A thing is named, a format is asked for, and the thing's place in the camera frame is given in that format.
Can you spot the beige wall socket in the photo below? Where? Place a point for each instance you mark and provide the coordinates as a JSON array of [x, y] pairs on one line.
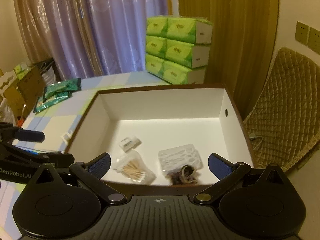
[[307, 36]]

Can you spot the clear floss pick box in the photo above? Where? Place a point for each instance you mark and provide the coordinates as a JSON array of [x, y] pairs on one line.
[[173, 159]]

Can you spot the green tissue pack stack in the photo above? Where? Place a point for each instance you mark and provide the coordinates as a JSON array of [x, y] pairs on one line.
[[177, 48]]

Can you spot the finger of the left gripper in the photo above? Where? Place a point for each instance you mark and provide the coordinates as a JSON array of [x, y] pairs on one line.
[[30, 136]]

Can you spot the cotton swab bag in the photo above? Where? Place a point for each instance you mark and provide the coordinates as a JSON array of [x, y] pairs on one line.
[[132, 167]]

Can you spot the brown fabric scrunchie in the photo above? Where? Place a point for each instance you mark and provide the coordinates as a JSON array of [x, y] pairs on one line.
[[185, 176]]

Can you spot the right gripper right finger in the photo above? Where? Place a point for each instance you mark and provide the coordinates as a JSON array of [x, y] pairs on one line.
[[230, 175]]

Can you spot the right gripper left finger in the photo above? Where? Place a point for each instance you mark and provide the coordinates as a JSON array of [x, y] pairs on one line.
[[89, 176]]

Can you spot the checkered tablecloth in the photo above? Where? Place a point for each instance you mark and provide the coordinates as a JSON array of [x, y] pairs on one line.
[[57, 120]]

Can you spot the purple curtain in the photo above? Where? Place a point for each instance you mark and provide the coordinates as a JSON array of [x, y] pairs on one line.
[[87, 38]]

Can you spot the upper green wipes pack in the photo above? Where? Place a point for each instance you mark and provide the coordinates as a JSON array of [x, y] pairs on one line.
[[72, 85]]

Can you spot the small white packet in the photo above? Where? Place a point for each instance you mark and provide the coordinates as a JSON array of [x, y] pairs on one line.
[[129, 143]]

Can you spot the brown cardboard boxes pile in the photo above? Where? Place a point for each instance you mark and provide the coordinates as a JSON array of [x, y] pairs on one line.
[[22, 86]]

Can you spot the cream hair claw clip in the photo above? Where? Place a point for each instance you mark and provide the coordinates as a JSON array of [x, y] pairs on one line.
[[66, 137]]

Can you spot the brown cardboard storage box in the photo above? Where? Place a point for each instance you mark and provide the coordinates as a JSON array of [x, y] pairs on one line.
[[161, 117]]

